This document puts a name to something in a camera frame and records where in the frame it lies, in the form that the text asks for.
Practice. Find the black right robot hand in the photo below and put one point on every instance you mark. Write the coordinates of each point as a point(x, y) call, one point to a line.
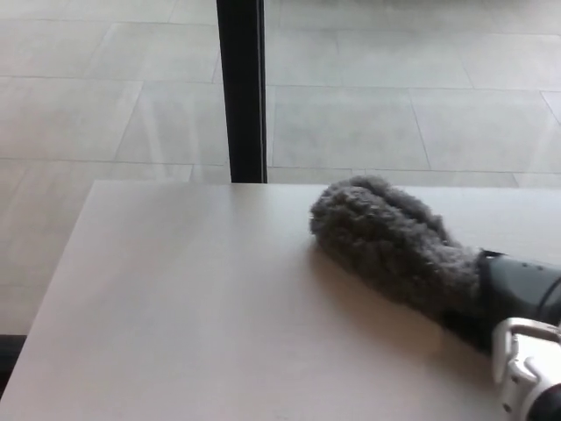
point(517, 289)

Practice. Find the grey fluffy microfibre duster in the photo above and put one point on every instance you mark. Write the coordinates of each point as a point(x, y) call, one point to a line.
point(385, 237)

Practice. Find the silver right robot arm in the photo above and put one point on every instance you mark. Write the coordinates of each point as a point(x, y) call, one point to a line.
point(526, 351)

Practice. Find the black window frame post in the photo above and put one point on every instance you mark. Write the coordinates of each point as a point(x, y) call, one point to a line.
point(243, 87)

